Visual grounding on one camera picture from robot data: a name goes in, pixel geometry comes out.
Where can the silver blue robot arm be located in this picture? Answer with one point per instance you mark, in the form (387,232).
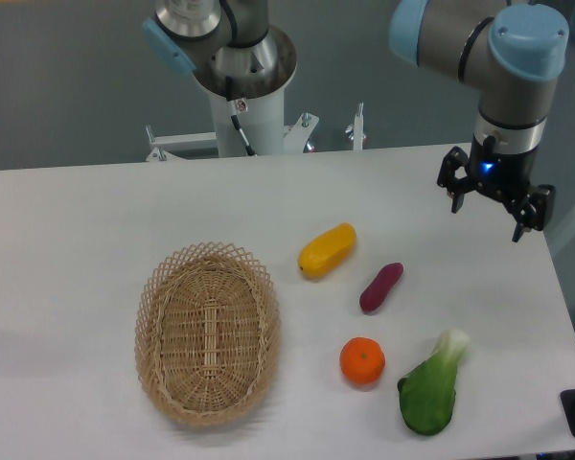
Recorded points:
(512,52)

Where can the woven wicker basket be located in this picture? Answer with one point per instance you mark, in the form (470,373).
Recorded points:
(207,334)

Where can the purple sweet potato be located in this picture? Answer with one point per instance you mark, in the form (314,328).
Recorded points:
(379,288)

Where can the yellow mango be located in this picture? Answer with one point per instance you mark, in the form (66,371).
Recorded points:
(327,251)

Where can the green bok choy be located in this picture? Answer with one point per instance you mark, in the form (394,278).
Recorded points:
(427,393)

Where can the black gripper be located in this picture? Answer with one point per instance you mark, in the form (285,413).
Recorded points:
(504,178)

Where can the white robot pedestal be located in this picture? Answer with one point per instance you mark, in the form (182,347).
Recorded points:
(245,88)

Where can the orange tangerine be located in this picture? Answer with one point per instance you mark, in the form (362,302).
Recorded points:
(362,361)

